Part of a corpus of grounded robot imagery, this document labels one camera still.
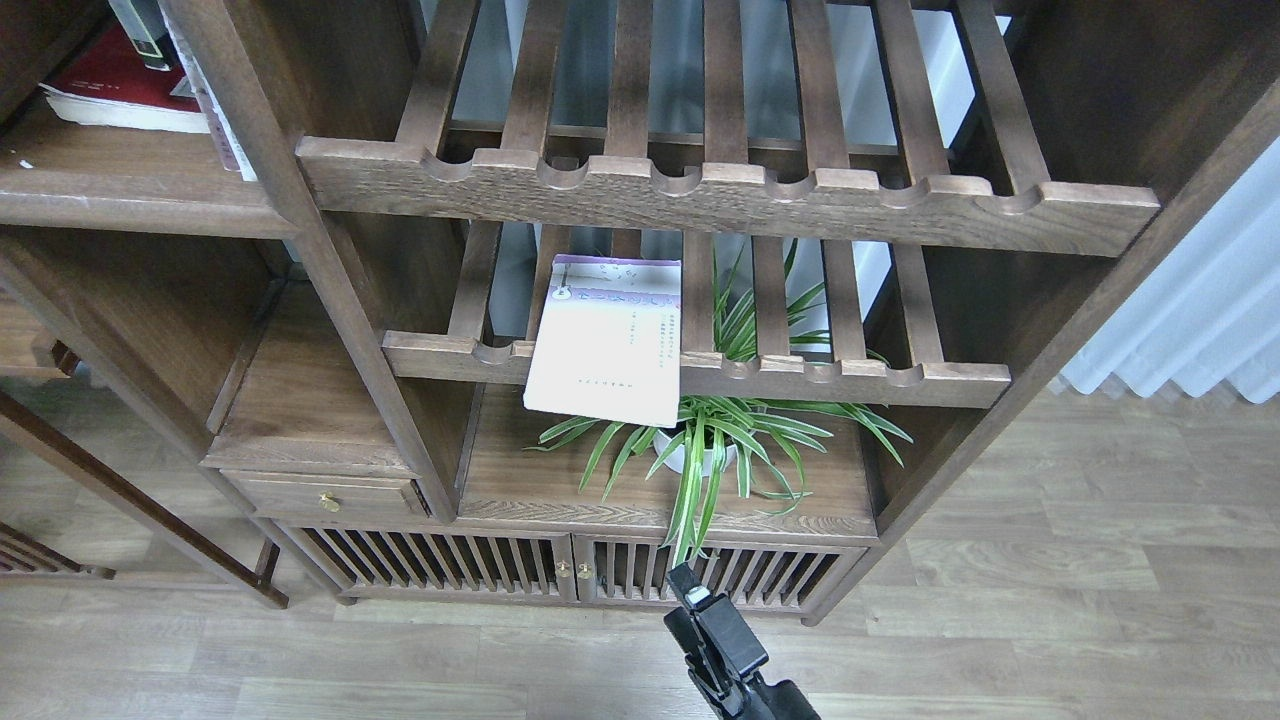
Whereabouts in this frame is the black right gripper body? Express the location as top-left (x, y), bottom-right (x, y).
top-left (685, 644), bottom-right (820, 719)

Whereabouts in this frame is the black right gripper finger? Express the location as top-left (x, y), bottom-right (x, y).
top-left (664, 562), bottom-right (768, 685)

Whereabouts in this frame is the pale purple white book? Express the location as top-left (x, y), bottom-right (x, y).
top-left (524, 254), bottom-right (681, 428)

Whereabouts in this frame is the red cover book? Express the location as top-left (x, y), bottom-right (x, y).
top-left (40, 20), bottom-right (210, 135)

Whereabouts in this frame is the green black cover book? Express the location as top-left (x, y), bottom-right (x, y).
top-left (109, 0), bottom-right (180, 72)

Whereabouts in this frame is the white plant pot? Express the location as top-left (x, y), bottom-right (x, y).
top-left (652, 424), bottom-right (739, 478)

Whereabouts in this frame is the green spider plant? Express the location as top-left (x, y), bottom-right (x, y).
top-left (525, 240), bottom-right (914, 568)

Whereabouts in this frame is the dark wooden bookshelf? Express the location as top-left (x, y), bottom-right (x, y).
top-left (3, 1), bottom-right (1277, 626)

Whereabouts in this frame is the brass drawer knob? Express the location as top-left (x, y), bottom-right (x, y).
top-left (317, 492), bottom-right (342, 512)

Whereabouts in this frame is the white curtain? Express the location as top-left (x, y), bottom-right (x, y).
top-left (1056, 142), bottom-right (1279, 404)

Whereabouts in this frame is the white book spine upright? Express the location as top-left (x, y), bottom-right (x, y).
top-left (160, 3), bottom-right (259, 182)

